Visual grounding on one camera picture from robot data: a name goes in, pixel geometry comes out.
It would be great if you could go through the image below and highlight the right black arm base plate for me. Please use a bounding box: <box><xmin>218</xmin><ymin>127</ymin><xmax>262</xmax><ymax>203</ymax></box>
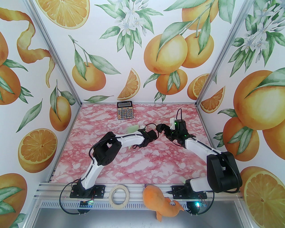
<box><xmin>173</xmin><ymin>185</ymin><xmax>207</xmax><ymax>200</ymax></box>

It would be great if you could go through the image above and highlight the aluminium frame rail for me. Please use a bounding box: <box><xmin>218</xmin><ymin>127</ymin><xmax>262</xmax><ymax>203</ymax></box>
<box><xmin>33</xmin><ymin>182</ymin><xmax>244</xmax><ymax>202</ymax></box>

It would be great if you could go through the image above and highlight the grey metal tray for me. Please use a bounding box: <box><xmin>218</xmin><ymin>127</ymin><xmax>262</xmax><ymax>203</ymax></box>
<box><xmin>27</xmin><ymin>199</ymin><xmax>253</xmax><ymax>228</ymax></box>

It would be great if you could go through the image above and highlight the black base power cable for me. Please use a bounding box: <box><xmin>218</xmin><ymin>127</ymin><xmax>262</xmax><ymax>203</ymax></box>
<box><xmin>187</xmin><ymin>191</ymin><xmax>214</xmax><ymax>216</ymax></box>
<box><xmin>59</xmin><ymin>184</ymin><xmax>95</xmax><ymax>216</ymax></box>

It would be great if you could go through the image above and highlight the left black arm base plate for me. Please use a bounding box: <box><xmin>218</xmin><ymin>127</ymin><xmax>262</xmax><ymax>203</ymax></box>
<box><xmin>70</xmin><ymin>185</ymin><xmax>106</xmax><ymax>199</ymax></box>

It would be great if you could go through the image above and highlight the orange plush toy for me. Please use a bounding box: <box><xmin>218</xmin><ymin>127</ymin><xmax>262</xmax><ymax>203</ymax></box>
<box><xmin>142</xmin><ymin>186</ymin><xmax>185</xmax><ymax>222</ymax></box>

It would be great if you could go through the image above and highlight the beige masking tape roll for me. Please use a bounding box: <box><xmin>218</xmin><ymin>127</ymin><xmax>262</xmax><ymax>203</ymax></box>
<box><xmin>109</xmin><ymin>185</ymin><xmax>130</xmax><ymax>209</ymax></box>

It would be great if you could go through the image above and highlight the aluminium frame post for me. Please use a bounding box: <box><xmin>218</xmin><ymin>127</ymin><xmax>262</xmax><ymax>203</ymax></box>
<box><xmin>194</xmin><ymin>0</ymin><xmax>256</xmax><ymax>107</ymax></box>
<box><xmin>26</xmin><ymin>0</ymin><xmax>82</xmax><ymax>107</ymax></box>

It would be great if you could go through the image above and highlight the black orange calculator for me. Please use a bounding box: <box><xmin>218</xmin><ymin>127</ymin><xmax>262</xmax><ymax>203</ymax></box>
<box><xmin>117</xmin><ymin>101</ymin><xmax>133</xmax><ymax>120</ymax></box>

